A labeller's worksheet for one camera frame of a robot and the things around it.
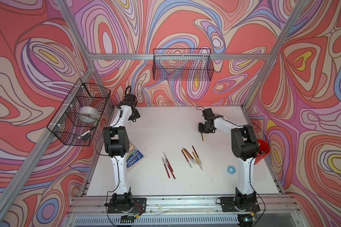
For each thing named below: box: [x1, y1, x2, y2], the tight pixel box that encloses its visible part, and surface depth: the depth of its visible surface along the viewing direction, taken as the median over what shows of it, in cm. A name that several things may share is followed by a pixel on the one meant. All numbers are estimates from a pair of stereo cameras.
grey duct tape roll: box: [76, 106, 99, 123], surface depth 74 cm
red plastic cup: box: [253, 138, 270, 166], surface depth 84 cm
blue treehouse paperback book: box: [126, 142, 145, 172], surface depth 90 cm
